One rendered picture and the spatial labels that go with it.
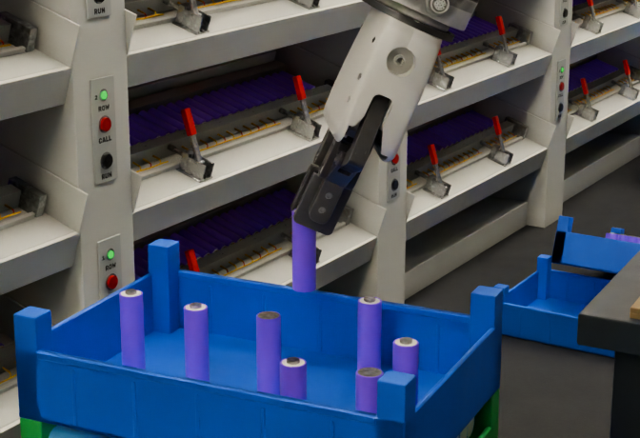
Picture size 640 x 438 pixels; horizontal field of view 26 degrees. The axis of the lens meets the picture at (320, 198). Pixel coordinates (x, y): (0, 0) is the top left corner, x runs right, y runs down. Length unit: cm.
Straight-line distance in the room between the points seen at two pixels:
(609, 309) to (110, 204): 59
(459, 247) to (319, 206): 157
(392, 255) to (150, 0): 71
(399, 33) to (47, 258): 70
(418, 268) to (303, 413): 155
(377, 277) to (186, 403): 130
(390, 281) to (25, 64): 92
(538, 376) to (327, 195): 114
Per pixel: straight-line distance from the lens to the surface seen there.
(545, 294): 244
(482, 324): 104
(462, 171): 256
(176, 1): 181
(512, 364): 217
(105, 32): 160
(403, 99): 99
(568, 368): 217
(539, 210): 286
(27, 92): 152
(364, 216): 221
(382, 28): 99
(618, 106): 323
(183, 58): 173
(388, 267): 226
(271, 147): 195
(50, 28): 157
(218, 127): 191
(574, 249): 233
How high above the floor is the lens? 83
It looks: 16 degrees down
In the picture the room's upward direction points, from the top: straight up
